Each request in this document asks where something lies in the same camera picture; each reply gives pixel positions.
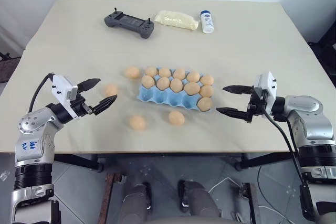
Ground black table leg bar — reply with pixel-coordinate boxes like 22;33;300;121
54;154;105;174
234;153;300;172

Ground grey rounded left robot leg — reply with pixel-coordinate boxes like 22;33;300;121
122;179;153;224

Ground black equipment beside table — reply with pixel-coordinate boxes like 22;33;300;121
307;22;336;88

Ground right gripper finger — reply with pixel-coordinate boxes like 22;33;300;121
222;84;255;96
216;107;250;123

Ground white bottle with blue print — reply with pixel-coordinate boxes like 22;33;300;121
200;10;215;35

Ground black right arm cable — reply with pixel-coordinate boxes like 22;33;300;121
259;100;314;221

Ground grey handheld remote controller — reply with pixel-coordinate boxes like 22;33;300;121
104;7;155;40

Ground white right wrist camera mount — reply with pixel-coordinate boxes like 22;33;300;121
253;71;278;103

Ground rusty metal floor bar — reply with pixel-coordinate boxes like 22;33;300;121
240;182;257;224
100;173;124;224

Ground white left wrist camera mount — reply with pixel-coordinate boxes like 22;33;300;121
51;73;79;108

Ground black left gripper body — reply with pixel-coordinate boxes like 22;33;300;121
68;94;95;119

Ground grey rounded right robot leg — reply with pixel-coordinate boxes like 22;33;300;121
177;179;221;224

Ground tan egg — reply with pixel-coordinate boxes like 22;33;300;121
141;74;155;89
173;68;187;80
129;115;146;131
186;71;202;83
123;66;141;79
158;67;172;78
170;78;184;92
197;97;213;112
184;82;201;96
168;111;185;126
145;66;159;77
200;74;215;86
199;84;214;98
156;77;171;90
105;83;119;97

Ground white floor cable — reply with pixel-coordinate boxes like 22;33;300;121
208;176;244;195

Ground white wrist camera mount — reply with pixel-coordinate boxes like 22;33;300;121
253;71;278;103
51;73;79;108

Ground clear bag of rice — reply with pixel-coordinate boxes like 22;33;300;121
154;10;199;32

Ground grey rounded robot leg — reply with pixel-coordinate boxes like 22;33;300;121
122;179;153;224
177;179;221;224

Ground thin black floor cable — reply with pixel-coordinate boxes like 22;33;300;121
256;165;302;210

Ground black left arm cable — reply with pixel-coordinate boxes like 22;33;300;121
28;73;55;113

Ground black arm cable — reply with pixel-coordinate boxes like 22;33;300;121
259;100;314;221
28;73;55;113

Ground blue egg tray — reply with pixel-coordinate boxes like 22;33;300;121
135;67;214;111

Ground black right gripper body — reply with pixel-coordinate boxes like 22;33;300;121
246;86;271;123

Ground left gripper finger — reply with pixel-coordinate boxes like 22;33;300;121
91;94;118;116
77;78;102;94

